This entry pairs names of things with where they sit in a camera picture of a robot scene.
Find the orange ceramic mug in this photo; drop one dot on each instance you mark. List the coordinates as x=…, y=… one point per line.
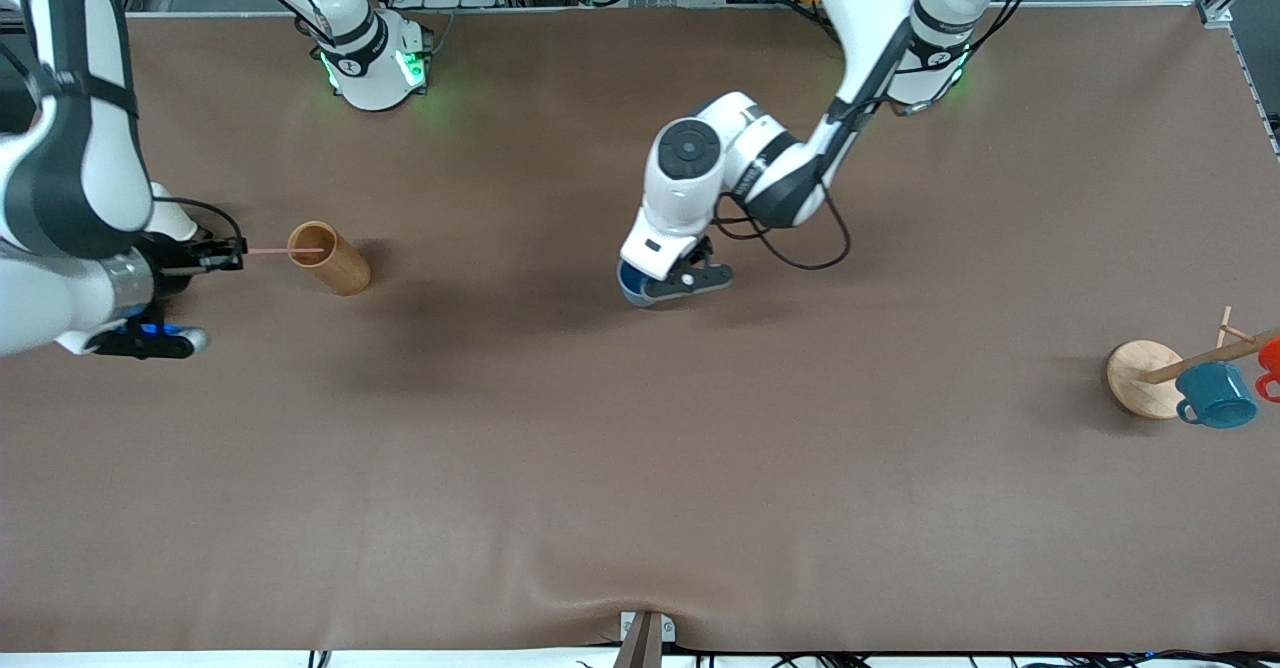
x=1270, y=363

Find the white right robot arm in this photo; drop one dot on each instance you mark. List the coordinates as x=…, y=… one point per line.
x=75, y=158

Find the wooden mug tree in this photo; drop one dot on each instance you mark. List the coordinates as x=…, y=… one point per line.
x=1140, y=378

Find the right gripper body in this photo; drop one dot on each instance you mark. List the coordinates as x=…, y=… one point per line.
x=176, y=266

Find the teal ceramic mug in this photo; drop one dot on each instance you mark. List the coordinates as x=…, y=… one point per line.
x=1218, y=396

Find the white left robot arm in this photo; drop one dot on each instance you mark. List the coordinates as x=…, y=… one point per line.
x=880, y=8

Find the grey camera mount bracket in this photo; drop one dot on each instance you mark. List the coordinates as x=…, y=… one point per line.
x=645, y=638

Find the white paper cup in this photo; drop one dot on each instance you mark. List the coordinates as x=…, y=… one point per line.
x=172, y=218

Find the brown table cover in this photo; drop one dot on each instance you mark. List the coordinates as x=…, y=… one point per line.
x=640, y=448

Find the brown bamboo chopstick holder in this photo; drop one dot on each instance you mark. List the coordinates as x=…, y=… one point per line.
x=340, y=263

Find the blue plastic cup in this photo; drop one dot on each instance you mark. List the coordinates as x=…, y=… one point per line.
x=630, y=285

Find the pink chopstick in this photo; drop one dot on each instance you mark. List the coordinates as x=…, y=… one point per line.
x=285, y=249

